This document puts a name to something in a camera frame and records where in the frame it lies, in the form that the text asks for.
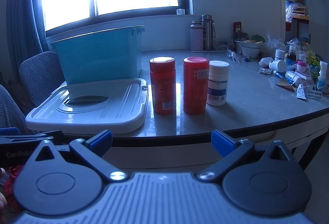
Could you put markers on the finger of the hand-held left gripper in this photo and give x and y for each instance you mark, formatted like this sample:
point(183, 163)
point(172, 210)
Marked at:
point(9, 131)
point(30, 137)

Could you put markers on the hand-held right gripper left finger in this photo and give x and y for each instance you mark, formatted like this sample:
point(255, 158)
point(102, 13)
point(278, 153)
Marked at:
point(99, 141)

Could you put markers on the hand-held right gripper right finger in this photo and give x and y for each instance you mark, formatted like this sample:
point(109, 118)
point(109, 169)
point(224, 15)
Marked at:
point(223, 143)

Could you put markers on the white plastic box lid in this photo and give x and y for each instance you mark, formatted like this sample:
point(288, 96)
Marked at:
point(102, 108)

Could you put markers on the blue plastic storage box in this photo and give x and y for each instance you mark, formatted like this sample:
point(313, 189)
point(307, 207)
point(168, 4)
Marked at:
point(97, 56)

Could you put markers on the grey desktop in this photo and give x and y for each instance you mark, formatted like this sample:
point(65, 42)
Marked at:
point(246, 108)

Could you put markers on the person's left hand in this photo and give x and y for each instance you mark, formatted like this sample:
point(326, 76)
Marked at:
point(2, 200)

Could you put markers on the large white medicine bottle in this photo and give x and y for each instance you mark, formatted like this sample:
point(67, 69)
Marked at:
point(218, 82)

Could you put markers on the red bottle with red cap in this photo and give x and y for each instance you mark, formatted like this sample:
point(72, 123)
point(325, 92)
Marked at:
point(195, 85)

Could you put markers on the foil blister pack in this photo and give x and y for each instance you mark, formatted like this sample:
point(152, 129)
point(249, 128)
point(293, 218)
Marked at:
point(264, 71)

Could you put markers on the red bottle with foil top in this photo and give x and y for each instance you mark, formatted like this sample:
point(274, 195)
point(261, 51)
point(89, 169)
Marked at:
point(162, 85)

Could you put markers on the brown paper packet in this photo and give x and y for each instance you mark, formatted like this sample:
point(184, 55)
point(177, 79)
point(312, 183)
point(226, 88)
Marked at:
point(284, 83)

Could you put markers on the small blue capped vial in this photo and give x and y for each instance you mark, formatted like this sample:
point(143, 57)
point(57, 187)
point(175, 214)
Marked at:
point(247, 59)

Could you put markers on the clear plastic wrapper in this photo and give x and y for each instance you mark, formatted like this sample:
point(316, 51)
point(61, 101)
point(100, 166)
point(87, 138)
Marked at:
point(233, 56)

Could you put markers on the small white squeeze bottle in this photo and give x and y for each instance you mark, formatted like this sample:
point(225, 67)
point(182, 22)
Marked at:
point(265, 61)

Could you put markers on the white ointment tube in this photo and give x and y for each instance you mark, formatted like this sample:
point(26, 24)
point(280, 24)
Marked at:
point(300, 92)

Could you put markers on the white bottle with white cap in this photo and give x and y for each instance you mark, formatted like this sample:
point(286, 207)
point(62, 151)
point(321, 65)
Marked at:
point(277, 66)

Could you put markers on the white bottle with blue label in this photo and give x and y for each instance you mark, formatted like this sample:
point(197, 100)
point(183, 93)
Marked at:
point(293, 78)

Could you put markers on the white ribbed bowl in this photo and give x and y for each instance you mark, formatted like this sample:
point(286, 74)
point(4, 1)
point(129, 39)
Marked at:
point(250, 51)

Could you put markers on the small upright white bottle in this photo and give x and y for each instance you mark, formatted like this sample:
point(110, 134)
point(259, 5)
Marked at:
point(279, 55)

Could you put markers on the pink thermos bottle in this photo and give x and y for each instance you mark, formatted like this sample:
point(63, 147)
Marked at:
point(196, 38)

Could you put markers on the pink capped jar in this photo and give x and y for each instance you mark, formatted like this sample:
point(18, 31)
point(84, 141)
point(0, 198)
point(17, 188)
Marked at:
point(301, 66)

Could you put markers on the steel thermos bottle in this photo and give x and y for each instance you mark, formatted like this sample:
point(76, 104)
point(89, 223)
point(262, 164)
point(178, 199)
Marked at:
point(207, 33)

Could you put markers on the green round lid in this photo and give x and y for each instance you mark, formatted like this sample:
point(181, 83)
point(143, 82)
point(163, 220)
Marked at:
point(258, 38)

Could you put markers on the brown glass syrup bottle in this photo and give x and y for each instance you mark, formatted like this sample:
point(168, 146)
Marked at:
point(291, 55)

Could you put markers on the clear plastic bag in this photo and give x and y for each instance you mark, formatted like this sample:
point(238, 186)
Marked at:
point(273, 41)

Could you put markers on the cartoon figure standee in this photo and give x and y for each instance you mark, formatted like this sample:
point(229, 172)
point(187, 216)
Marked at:
point(314, 72)

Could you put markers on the small red box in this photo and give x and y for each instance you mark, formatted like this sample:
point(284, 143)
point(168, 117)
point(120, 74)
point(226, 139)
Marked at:
point(237, 26)

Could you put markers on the blue curtain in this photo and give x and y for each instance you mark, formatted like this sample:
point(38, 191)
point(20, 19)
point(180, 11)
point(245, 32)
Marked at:
point(23, 7)

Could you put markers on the small white cup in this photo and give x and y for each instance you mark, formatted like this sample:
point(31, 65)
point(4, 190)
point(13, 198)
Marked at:
point(180, 12)

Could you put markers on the cluttered wooden shelf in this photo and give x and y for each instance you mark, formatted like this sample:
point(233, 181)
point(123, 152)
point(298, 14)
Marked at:
point(295, 7)

